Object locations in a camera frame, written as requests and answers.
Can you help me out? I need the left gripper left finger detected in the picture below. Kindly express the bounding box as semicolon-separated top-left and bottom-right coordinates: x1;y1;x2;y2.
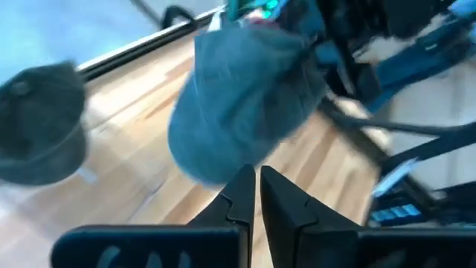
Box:
50;163;257;268

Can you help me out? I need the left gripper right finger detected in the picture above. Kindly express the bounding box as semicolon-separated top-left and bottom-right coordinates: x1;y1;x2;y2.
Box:
260;165;476;268

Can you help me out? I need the green baseball cap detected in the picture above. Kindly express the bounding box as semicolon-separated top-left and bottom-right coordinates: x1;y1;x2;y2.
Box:
167;24;328;186
0;61;89;187

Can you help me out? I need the maroon baseball cap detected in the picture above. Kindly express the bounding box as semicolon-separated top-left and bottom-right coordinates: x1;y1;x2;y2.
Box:
252;16;280;29

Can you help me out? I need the silver metal bracket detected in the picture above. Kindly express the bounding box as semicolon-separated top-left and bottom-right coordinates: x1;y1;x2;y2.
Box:
371;158;421;198

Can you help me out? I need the black frame handle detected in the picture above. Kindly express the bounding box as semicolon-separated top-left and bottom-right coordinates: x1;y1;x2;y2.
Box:
161;5;198;31

